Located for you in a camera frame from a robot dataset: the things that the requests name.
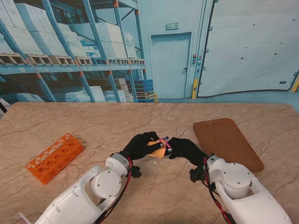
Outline red black arm cables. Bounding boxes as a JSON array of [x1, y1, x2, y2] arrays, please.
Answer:
[[202, 156, 234, 224], [93, 156, 134, 224]]

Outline pink hair band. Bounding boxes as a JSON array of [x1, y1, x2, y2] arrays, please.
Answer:
[[156, 138, 173, 152]]

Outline red black left arm cables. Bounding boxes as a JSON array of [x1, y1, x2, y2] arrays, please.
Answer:
[[93, 156, 134, 224]]

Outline orange test tube rack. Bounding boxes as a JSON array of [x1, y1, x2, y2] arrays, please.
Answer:
[[25, 133, 85, 185]]

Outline brown wooden tray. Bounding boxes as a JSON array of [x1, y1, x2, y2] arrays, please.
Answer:
[[192, 118, 265, 173]]

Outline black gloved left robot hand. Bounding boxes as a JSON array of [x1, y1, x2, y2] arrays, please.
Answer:
[[121, 131, 166, 161]]

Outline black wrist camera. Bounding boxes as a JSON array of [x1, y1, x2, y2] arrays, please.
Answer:
[[189, 165, 206, 182]]

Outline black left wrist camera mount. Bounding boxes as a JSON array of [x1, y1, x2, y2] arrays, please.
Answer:
[[130, 165, 143, 179]]

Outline warehouse print backdrop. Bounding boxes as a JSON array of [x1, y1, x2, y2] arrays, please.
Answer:
[[0, 0, 299, 105]]

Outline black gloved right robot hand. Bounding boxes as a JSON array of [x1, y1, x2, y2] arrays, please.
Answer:
[[167, 137, 208, 166]]

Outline yellow cloth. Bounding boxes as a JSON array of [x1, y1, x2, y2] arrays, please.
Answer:
[[146, 138, 166, 159]]

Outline red black right arm cables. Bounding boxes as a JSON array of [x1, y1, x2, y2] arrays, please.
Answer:
[[202, 156, 234, 224]]

